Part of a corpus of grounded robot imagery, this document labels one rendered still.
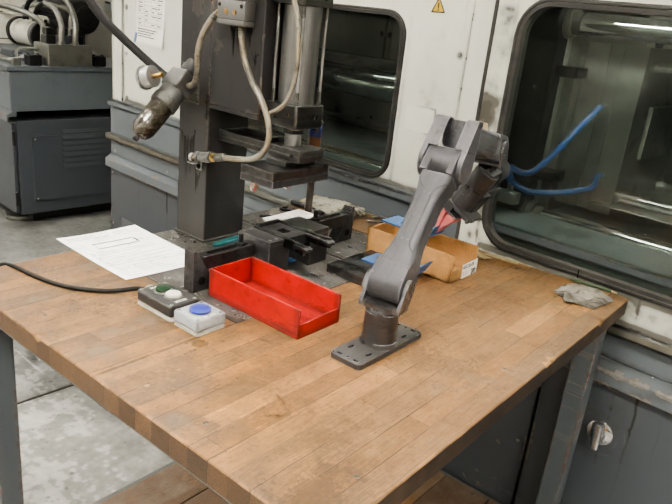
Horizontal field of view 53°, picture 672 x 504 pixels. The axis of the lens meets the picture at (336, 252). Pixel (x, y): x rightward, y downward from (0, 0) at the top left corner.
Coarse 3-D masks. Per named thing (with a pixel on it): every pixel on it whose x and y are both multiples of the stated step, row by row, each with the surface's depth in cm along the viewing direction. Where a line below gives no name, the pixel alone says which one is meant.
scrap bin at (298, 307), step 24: (240, 264) 141; (264, 264) 142; (216, 288) 135; (240, 288) 130; (264, 288) 142; (288, 288) 138; (312, 288) 134; (264, 312) 127; (288, 312) 123; (312, 312) 134; (336, 312) 130
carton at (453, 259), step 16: (384, 224) 174; (368, 240) 170; (384, 240) 167; (432, 240) 171; (448, 240) 168; (432, 256) 158; (448, 256) 156; (464, 256) 166; (432, 272) 159; (448, 272) 156; (464, 272) 161
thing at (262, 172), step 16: (240, 128) 162; (240, 144) 154; (256, 144) 151; (272, 144) 148; (288, 144) 148; (304, 144) 151; (272, 160) 147; (288, 160) 146; (304, 160) 145; (320, 160) 149; (240, 176) 147; (256, 176) 144; (272, 176) 140; (288, 176) 144; (304, 176) 148; (320, 176) 152
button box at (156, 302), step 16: (32, 272) 137; (80, 288) 132; (96, 288) 133; (112, 288) 133; (128, 288) 134; (144, 288) 130; (176, 288) 132; (144, 304) 129; (160, 304) 125; (176, 304) 125
